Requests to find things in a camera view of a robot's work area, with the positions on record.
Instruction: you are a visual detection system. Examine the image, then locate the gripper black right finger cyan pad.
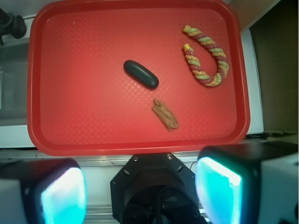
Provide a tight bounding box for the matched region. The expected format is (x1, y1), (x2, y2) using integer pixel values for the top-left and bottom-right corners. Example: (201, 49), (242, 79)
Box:
(195, 141), (299, 224)

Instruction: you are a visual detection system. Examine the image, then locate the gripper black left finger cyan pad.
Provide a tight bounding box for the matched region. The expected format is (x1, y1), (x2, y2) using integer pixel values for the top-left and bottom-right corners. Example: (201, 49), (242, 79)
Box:
(0, 159), (87, 224)

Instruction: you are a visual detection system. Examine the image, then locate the red plastic tray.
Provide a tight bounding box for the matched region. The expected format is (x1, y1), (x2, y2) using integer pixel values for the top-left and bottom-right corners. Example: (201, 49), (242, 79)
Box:
(28, 0), (250, 156)

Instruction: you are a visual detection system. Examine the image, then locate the brown wood chip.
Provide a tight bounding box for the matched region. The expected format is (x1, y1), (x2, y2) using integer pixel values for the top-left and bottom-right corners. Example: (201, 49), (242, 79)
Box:
(152, 98), (179, 131)

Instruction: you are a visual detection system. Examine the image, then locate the brown cardboard box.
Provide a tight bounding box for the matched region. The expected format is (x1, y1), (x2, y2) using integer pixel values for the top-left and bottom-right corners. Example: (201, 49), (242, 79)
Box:
(250, 0), (299, 134)

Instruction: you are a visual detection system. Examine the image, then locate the black clamp knob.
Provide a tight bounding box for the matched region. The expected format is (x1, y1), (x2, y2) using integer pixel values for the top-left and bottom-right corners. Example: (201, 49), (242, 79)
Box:
(0, 8), (27, 46)

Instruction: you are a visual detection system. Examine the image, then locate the black oval stone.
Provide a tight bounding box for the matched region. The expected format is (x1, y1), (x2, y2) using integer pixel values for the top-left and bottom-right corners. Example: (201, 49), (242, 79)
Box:
(123, 60), (159, 89)

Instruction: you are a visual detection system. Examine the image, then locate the twisted multicolour rope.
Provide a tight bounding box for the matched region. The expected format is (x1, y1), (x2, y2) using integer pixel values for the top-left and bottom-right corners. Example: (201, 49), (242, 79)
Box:
(182, 25), (230, 87)

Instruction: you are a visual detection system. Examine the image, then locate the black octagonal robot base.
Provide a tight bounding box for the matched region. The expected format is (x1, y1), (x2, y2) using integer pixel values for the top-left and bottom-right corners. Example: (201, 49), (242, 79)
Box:
(110, 153), (206, 224)

